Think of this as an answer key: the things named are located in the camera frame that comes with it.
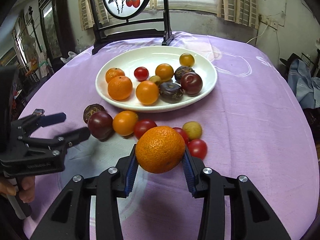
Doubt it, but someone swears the white plastic bag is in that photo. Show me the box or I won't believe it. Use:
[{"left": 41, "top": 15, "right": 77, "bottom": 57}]
[{"left": 60, "top": 51, "right": 77, "bottom": 64}]

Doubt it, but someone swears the dark wooden cabinet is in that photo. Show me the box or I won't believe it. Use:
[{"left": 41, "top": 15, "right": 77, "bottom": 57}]
[{"left": 39, "top": 0, "right": 75, "bottom": 72}]

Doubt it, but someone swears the white oval plate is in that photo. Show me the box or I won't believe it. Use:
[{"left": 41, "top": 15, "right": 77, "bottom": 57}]
[{"left": 95, "top": 46, "right": 217, "bottom": 113}]

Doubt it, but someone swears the small yellow kumquat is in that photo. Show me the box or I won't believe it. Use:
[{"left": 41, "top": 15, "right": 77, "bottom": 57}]
[{"left": 149, "top": 75, "right": 162, "bottom": 86}]

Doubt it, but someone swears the left curtain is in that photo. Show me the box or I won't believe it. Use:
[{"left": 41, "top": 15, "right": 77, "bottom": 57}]
[{"left": 78, "top": 0, "right": 109, "bottom": 31}]

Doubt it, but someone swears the black framed decorative screen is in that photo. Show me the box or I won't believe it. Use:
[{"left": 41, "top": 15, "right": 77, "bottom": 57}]
[{"left": 89, "top": 0, "right": 174, "bottom": 55}]

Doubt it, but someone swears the wall power socket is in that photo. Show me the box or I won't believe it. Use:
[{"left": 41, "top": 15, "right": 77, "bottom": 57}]
[{"left": 259, "top": 15, "right": 279, "bottom": 30}]

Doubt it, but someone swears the smartphone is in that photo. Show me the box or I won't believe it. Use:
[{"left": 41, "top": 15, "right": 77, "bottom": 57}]
[{"left": 33, "top": 108, "right": 45, "bottom": 115}]

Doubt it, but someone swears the curtain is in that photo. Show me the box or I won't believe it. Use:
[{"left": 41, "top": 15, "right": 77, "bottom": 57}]
[
  {"left": 217, "top": 0, "right": 259, "bottom": 29},
  {"left": 78, "top": 0, "right": 109, "bottom": 31}
]

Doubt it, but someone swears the dark purple tomato back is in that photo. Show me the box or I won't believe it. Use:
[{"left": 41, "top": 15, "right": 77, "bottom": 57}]
[{"left": 87, "top": 111, "right": 113, "bottom": 140}]

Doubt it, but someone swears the pale yellow small fruit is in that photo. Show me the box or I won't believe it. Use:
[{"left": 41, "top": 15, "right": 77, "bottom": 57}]
[{"left": 182, "top": 121, "right": 202, "bottom": 140}]

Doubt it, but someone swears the small smooth orange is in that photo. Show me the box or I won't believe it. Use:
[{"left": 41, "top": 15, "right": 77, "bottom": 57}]
[{"left": 155, "top": 63, "right": 174, "bottom": 82}]

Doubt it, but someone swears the right curtain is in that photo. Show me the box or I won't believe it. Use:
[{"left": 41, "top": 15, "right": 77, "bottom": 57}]
[{"left": 217, "top": 0, "right": 259, "bottom": 29}]

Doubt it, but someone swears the blue clothes pile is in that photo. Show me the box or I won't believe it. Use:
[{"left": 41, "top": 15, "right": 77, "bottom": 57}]
[{"left": 287, "top": 59, "right": 319, "bottom": 109}]

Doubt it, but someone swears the big top orange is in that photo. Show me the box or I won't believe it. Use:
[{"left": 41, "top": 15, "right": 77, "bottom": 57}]
[{"left": 135, "top": 126, "right": 185, "bottom": 174}]

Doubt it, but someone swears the textured mandarin front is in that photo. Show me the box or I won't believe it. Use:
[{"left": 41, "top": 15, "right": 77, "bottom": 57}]
[{"left": 107, "top": 76, "right": 133, "bottom": 101}]

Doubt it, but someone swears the red cherry tomato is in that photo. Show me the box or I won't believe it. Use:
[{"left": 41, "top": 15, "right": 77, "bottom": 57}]
[
  {"left": 133, "top": 119, "right": 157, "bottom": 139},
  {"left": 188, "top": 139, "right": 208, "bottom": 160},
  {"left": 173, "top": 127, "right": 189, "bottom": 145},
  {"left": 134, "top": 67, "right": 149, "bottom": 82}
]

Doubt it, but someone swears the left hand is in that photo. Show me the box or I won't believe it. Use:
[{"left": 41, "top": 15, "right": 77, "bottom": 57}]
[{"left": 1, "top": 176, "right": 35, "bottom": 203}]

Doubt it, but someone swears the dark purple tomato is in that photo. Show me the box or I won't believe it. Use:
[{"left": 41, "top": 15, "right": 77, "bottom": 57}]
[
  {"left": 180, "top": 72, "right": 203, "bottom": 96},
  {"left": 87, "top": 111, "right": 113, "bottom": 140}
]

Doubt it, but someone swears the large yellow-orange citrus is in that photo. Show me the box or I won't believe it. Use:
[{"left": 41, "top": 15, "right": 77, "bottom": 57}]
[{"left": 179, "top": 53, "right": 195, "bottom": 67}]

